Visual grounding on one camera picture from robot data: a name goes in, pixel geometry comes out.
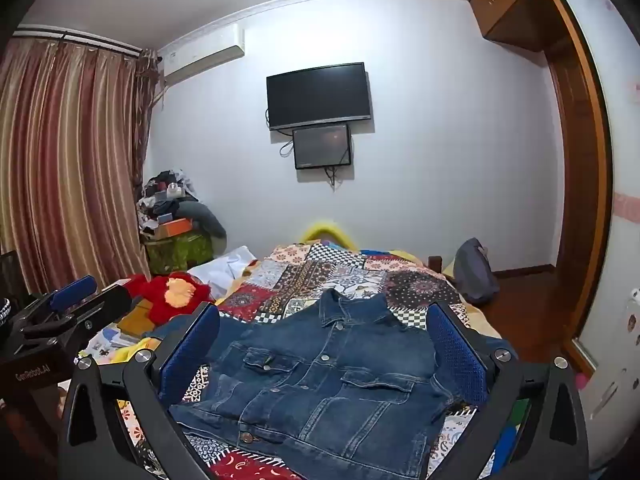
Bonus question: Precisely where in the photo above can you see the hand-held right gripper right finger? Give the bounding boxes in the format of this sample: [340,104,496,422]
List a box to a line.
[425,301,589,480]

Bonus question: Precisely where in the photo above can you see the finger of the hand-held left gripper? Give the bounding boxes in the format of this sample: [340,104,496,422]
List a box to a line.
[20,284,133,342]
[27,275,98,321]

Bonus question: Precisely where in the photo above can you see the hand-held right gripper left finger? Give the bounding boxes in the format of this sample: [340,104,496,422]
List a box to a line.
[59,301,221,480]

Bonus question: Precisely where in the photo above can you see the blue denim jeans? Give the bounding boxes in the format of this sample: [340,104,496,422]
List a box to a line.
[150,289,521,480]

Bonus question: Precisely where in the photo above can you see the brown cardboard piece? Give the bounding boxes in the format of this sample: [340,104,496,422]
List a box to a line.
[117,300,162,337]

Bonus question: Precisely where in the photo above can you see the scattered printed papers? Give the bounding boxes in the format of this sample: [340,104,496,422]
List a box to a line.
[80,324,136,362]

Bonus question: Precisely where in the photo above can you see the red plush toy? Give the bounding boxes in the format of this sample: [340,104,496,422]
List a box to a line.
[124,272,215,325]

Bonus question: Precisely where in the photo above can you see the white cloth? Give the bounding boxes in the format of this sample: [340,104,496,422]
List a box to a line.
[189,245,261,302]

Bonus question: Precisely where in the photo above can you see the grey backpack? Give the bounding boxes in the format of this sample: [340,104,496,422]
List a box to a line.
[452,238,501,306]

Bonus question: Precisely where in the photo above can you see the green patterned table cover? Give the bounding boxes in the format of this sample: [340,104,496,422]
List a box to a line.
[144,232,215,274]

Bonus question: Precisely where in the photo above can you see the orange box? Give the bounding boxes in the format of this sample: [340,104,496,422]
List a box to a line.
[150,217,195,241]

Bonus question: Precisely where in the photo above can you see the pile of clutter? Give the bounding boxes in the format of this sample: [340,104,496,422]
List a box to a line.
[137,170,201,233]

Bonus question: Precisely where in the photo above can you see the patchwork printed blanket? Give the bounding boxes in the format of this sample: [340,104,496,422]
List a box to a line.
[115,242,501,480]

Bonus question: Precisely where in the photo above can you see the striped brown curtain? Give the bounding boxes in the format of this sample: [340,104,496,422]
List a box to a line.
[0,35,159,297]

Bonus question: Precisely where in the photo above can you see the yellow fluffy cushion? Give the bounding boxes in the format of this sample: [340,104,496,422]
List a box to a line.
[299,219,360,252]

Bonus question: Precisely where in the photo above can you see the white air conditioner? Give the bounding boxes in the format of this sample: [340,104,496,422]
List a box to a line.
[159,25,246,87]

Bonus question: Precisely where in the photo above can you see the cartoon wall sticker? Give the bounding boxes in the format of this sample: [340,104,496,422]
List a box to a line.
[620,287,640,335]

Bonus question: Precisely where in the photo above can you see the small black wall monitor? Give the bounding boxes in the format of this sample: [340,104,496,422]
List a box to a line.
[292,123,352,170]

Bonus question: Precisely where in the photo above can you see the curtain rail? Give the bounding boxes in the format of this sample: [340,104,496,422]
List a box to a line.
[12,27,161,61]

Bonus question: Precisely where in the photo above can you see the large black wall television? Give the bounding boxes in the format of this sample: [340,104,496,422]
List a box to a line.
[266,62,372,132]

